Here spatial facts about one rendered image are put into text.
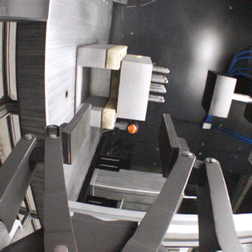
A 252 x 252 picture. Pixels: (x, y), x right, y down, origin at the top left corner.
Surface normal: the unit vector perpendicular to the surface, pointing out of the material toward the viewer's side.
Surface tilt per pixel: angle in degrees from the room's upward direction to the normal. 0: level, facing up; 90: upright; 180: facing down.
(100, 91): 90
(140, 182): 90
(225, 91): 90
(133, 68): 90
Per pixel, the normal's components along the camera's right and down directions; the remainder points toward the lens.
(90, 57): -0.07, 0.41
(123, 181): 0.11, -0.90
